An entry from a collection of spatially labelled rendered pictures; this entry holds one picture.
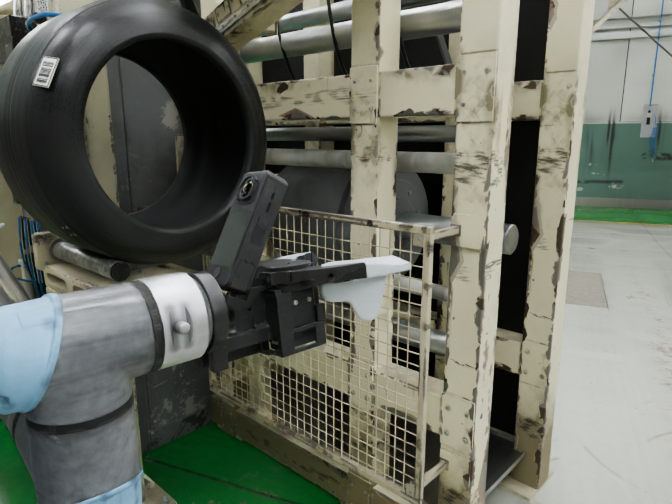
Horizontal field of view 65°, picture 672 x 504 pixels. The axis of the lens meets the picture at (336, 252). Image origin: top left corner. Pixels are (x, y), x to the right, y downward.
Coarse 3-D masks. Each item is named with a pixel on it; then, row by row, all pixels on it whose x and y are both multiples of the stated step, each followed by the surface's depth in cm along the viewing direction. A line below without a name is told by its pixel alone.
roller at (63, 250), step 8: (56, 248) 135; (64, 248) 132; (72, 248) 130; (80, 248) 129; (56, 256) 137; (64, 256) 132; (72, 256) 128; (80, 256) 125; (88, 256) 123; (96, 256) 122; (104, 256) 121; (80, 264) 126; (88, 264) 122; (96, 264) 119; (104, 264) 117; (112, 264) 115; (120, 264) 115; (96, 272) 121; (104, 272) 117; (112, 272) 115; (120, 272) 116; (128, 272) 117; (120, 280) 116
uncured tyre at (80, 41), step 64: (128, 0) 108; (64, 64) 99; (192, 64) 143; (0, 128) 107; (64, 128) 100; (192, 128) 151; (256, 128) 133; (64, 192) 103; (192, 192) 153; (128, 256) 116; (192, 256) 129
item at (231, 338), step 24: (264, 264) 51; (288, 264) 49; (312, 264) 51; (216, 288) 44; (264, 288) 48; (288, 288) 48; (312, 288) 50; (216, 312) 43; (240, 312) 47; (264, 312) 48; (288, 312) 48; (312, 312) 50; (216, 336) 43; (240, 336) 46; (264, 336) 48; (288, 336) 48; (312, 336) 51; (216, 360) 45
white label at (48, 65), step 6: (42, 60) 98; (48, 60) 98; (54, 60) 97; (42, 66) 98; (48, 66) 98; (54, 66) 97; (42, 72) 98; (48, 72) 97; (54, 72) 97; (36, 78) 98; (42, 78) 97; (48, 78) 97; (36, 84) 97; (42, 84) 97; (48, 84) 97
